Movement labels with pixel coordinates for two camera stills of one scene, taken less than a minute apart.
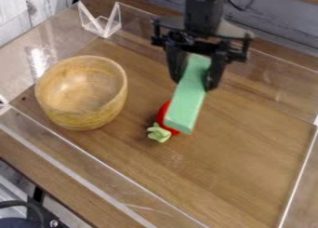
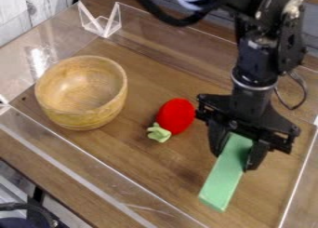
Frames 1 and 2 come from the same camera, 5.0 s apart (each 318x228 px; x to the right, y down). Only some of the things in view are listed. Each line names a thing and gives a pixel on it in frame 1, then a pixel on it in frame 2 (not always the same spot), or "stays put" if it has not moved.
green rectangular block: x=187 y=95 to x=222 y=181
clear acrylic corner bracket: x=100 y=25 stays put
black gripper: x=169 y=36 to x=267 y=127
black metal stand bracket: x=38 y=211 stays put
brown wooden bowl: x=80 y=90 stays put
